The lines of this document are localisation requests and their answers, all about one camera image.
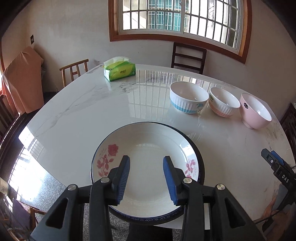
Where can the wood framed barred window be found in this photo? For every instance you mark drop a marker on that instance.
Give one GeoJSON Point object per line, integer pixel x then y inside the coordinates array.
{"type": "Point", "coordinates": [221, 26]}

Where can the black wall switch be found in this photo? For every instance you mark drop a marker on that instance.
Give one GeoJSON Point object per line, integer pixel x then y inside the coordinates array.
{"type": "Point", "coordinates": [32, 39]}

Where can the white bowl with blue elephant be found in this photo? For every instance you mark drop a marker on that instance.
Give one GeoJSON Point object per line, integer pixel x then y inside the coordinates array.
{"type": "Point", "coordinates": [187, 97]}

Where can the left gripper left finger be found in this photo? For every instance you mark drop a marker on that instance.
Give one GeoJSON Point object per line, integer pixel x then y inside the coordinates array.
{"type": "Point", "coordinates": [105, 192]}

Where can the large pink bowl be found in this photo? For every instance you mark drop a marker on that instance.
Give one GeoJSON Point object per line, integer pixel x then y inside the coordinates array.
{"type": "Point", "coordinates": [253, 113]}

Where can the white plate with pink roses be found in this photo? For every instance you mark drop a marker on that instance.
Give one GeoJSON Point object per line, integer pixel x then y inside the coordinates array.
{"type": "Point", "coordinates": [148, 166]}

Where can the dark carved wooden chair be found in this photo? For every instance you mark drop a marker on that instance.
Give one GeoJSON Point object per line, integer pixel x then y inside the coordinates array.
{"type": "Point", "coordinates": [288, 124]}

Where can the orange covered furniture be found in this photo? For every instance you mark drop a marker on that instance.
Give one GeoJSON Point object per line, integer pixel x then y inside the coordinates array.
{"type": "Point", "coordinates": [22, 82]}

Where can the light wooden chair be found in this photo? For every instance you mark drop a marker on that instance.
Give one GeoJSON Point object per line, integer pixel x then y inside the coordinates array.
{"type": "Point", "coordinates": [74, 70]}

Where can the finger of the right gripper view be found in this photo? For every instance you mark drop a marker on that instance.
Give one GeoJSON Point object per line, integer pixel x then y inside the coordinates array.
{"type": "Point", "coordinates": [272, 158]}

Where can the white bowl with pink rabbit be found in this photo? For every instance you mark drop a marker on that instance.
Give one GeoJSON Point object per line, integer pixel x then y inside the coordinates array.
{"type": "Point", "coordinates": [223, 103]}

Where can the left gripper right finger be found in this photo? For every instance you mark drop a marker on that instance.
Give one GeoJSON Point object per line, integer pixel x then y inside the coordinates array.
{"type": "Point", "coordinates": [187, 193]}

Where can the green tissue pack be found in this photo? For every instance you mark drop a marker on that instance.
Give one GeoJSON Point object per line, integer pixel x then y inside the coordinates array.
{"type": "Point", "coordinates": [118, 67]}

